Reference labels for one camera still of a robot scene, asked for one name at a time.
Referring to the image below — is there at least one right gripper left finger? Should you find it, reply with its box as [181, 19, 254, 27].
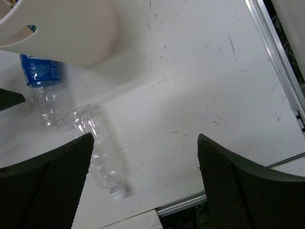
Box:
[0, 133, 94, 229]

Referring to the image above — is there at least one white plastic bin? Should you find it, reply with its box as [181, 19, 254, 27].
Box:
[0, 0, 118, 65]

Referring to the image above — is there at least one clear plastic bottle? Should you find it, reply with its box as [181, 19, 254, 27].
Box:
[63, 104, 127, 201]

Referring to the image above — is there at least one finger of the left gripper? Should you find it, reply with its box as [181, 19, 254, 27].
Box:
[0, 88, 25, 111]

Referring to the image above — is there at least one blue label plastic bottle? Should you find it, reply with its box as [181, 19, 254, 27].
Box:
[20, 54, 69, 127]

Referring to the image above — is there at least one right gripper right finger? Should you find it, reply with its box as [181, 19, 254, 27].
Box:
[197, 134, 305, 229]

